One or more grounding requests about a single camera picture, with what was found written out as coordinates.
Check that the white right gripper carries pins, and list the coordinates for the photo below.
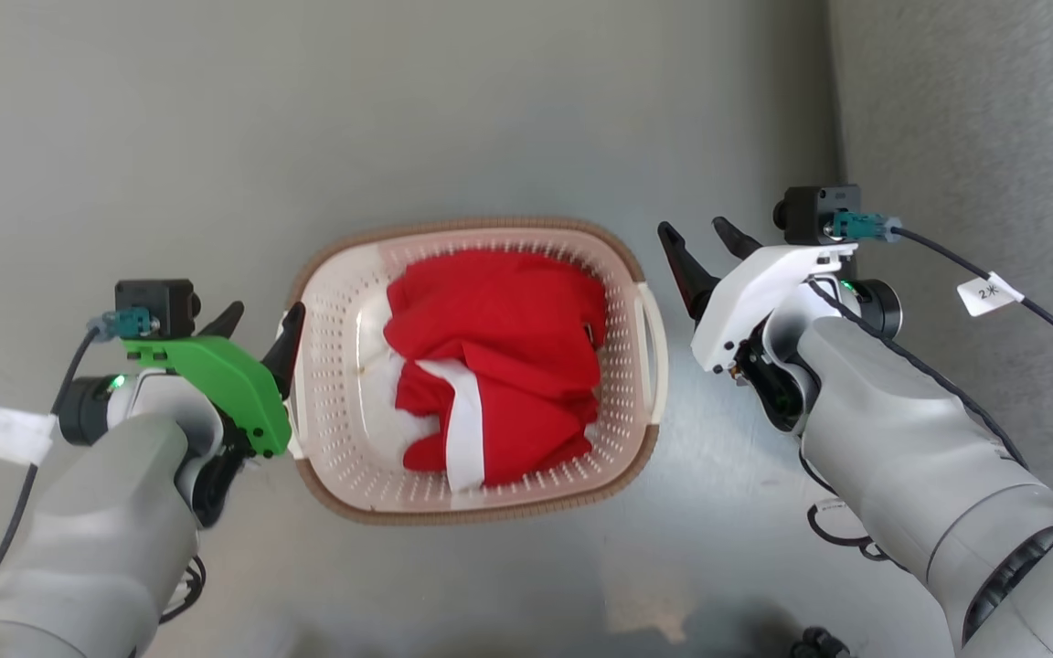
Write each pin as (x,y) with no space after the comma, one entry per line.
(755,292)

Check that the grey fabric sofa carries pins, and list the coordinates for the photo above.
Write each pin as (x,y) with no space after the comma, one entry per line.
(974,110)

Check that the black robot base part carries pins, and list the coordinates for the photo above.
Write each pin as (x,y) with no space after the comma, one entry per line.
(824,644)

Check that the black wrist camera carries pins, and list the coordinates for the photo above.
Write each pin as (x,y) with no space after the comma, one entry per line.
(156,302)
(810,212)

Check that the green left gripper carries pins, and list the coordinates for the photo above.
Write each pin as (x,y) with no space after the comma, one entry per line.
(225,384)

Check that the red garment with white stripe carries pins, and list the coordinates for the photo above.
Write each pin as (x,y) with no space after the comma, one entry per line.
(508,320)

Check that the cream perforated laundry basket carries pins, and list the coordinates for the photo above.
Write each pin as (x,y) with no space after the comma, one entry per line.
(344,457)

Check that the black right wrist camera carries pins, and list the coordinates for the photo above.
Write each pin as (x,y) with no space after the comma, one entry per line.
(810,212)

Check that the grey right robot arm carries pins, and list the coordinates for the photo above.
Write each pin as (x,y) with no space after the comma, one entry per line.
(901,457)

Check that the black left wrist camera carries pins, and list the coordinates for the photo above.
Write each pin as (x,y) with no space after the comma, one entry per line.
(156,302)

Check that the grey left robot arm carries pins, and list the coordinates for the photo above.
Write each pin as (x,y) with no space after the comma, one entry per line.
(79,548)

